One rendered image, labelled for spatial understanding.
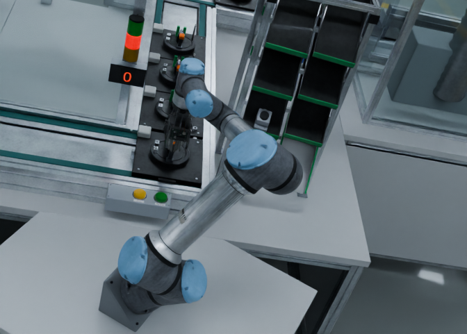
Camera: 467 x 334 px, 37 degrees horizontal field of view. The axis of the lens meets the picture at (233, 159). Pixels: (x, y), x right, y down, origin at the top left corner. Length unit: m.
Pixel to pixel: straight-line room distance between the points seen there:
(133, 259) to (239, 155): 0.39
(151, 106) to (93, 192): 0.48
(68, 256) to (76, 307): 0.20
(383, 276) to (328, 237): 1.27
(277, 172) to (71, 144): 1.00
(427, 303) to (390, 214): 0.58
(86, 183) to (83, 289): 0.38
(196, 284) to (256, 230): 0.57
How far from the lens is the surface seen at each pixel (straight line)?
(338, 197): 2.74
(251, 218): 2.51
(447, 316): 3.80
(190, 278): 1.94
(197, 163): 2.49
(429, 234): 3.59
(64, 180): 2.39
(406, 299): 3.75
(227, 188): 1.78
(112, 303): 2.08
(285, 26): 2.22
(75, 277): 2.21
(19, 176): 2.40
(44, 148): 2.53
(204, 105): 2.06
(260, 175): 1.75
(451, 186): 3.40
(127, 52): 2.38
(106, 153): 2.54
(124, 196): 2.32
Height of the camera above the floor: 2.56
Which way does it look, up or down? 39 degrees down
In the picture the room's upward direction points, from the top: 17 degrees clockwise
